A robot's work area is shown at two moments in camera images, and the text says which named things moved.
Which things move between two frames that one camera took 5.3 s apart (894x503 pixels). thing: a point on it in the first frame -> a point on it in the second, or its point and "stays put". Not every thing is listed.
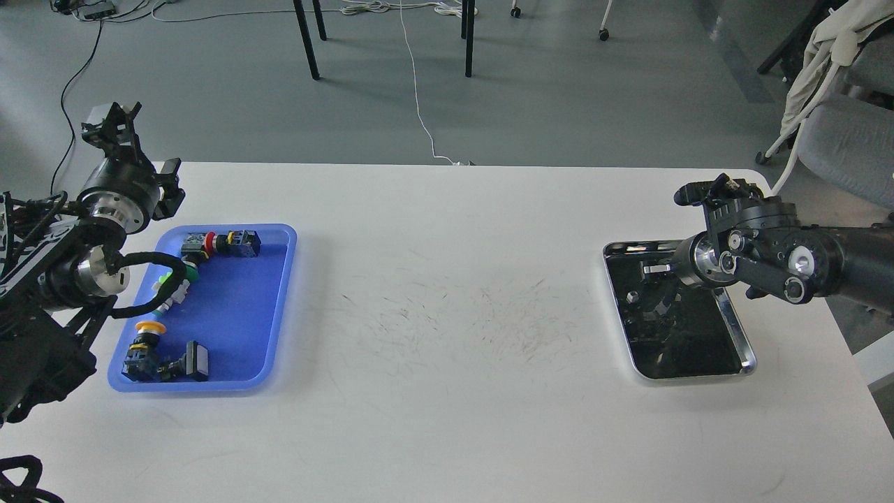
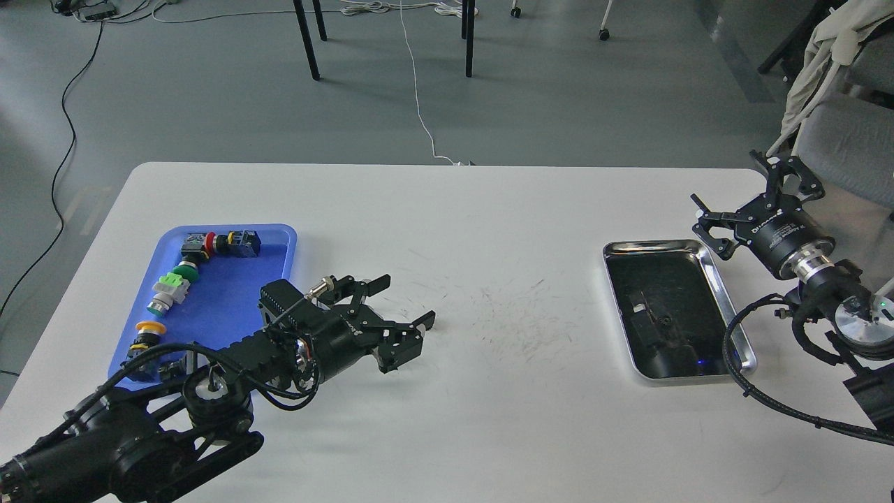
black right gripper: [695, 259] -> [774, 232]
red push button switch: [244, 243] stays put
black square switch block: [193, 365] stays put
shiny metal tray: [673, 328] stays put
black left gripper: [121, 188] -> [355, 330]
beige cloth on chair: [835, 42] stays put
